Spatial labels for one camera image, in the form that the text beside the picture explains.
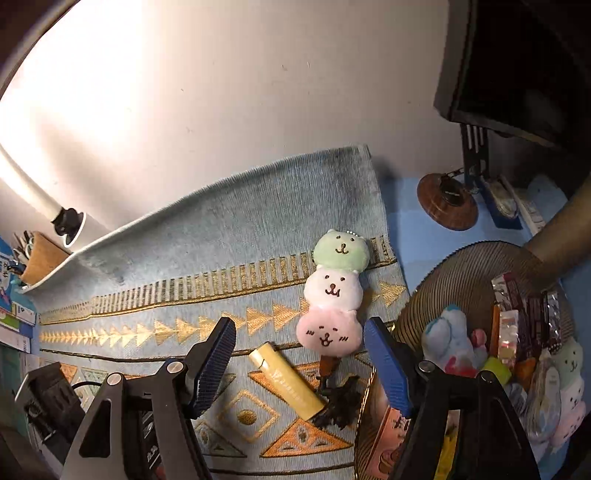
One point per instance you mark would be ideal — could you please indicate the patterned blue mat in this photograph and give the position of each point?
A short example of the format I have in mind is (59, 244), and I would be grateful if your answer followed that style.
(231, 230)

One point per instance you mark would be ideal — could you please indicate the gold ribbed bowl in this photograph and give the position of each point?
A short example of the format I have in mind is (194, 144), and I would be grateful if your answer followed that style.
(461, 277)

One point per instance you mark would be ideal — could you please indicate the black monitor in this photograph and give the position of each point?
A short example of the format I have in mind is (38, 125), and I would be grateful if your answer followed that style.
(517, 69)

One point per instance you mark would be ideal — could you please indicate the round wooden coaster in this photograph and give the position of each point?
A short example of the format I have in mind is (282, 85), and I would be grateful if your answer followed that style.
(436, 210)

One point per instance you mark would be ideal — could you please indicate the yellow lip balm tube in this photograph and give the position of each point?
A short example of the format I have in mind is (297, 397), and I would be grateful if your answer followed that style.
(281, 378)

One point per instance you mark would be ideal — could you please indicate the black monitor stand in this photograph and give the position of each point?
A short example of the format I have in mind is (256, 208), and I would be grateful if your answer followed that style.
(473, 157)

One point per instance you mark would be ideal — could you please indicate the yellow block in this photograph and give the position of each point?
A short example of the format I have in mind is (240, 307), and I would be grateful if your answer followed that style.
(495, 369)

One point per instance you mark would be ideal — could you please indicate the blue box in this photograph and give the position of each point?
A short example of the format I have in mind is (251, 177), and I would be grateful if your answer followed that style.
(503, 217)

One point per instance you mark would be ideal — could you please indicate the blue workbooks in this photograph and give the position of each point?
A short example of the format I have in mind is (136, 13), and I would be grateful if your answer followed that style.
(14, 314)

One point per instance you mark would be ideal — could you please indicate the blue and white plush toy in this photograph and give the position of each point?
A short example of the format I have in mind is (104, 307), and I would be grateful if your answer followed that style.
(450, 341)

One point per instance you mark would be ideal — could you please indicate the dark foil snack packet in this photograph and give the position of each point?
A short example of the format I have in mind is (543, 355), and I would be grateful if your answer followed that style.
(542, 323)
(508, 295)

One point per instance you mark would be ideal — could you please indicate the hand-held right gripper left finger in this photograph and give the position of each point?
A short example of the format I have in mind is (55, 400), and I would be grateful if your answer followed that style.
(214, 364)

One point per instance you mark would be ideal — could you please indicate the wooden pen holder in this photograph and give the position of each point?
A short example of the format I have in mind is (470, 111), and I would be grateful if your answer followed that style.
(44, 261)

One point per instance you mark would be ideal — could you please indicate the dango plush toy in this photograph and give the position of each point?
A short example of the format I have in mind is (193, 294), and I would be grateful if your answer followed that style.
(330, 290)
(570, 383)

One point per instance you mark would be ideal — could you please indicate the orange printed snack packet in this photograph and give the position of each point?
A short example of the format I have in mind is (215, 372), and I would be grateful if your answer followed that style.
(392, 434)

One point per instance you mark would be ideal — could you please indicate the pink and white snack packet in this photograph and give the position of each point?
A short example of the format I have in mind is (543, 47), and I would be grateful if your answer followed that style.
(508, 337)

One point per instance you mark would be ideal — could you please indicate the white desk lamp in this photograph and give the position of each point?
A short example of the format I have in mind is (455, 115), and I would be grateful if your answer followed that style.
(27, 184)

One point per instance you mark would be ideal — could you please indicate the bunch of pens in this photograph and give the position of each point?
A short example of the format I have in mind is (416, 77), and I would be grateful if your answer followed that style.
(21, 249)

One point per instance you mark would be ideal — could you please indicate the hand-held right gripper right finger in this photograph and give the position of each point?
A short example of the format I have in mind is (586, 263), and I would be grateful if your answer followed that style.
(388, 364)

